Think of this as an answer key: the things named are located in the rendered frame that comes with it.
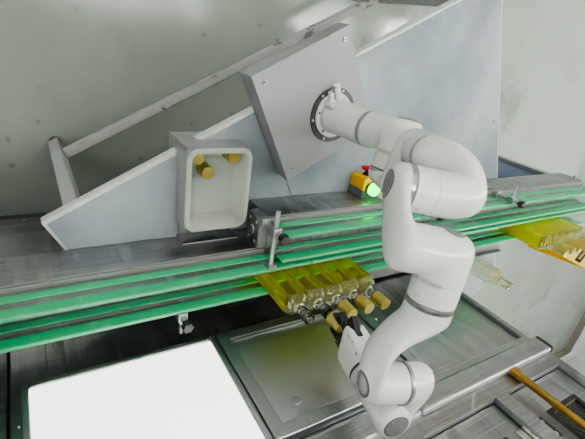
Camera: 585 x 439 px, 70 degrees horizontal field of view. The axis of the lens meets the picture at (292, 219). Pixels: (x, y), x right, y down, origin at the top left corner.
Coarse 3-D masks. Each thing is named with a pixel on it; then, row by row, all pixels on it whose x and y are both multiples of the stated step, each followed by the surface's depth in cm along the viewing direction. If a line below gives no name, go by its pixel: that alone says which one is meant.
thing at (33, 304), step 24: (552, 216) 187; (216, 264) 110; (240, 264) 113; (264, 264) 114; (288, 264) 116; (72, 288) 93; (96, 288) 95; (120, 288) 96; (144, 288) 97; (168, 288) 98; (0, 312) 83; (24, 312) 84; (48, 312) 85
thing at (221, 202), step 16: (208, 160) 111; (224, 160) 113; (240, 160) 112; (192, 176) 110; (224, 176) 115; (240, 176) 113; (192, 192) 112; (208, 192) 115; (224, 192) 117; (240, 192) 115; (192, 208) 114; (208, 208) 117; (224, 208) 120; (240, 208) 116; (192, 224) 111; (208, 224) 112; (224, 224) 114; (240, 224) 116
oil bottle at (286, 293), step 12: (264, 276) 114; (276, 276) 112; (288, 276) 113; (276, 288) 109; (288, 288) 108; (300, 288) 109; (276, 300) 110; (288, 300) 105; (300, 300) 105; (288, 312) 106
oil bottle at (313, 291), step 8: (288, 272) 115; (296, 272) 115; (304, 272) 116; (296, 280) 112; (304, 280) 112; (312, 280) 113; (304, 288) 109; (312, 288) 109; (320, 288) 110; (312, 296) 107; (320, 296) 108; (312, 304) 108
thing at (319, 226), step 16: (528, 192) 181; (544, 192) 185; (560, 192) 189; (576, 192) 192; (272, 224) 116; (288, 224) 117; (304, 224) 119; (320, 224) 121; (336, 224) 122; (352, 224) 123; (368, 224) 125
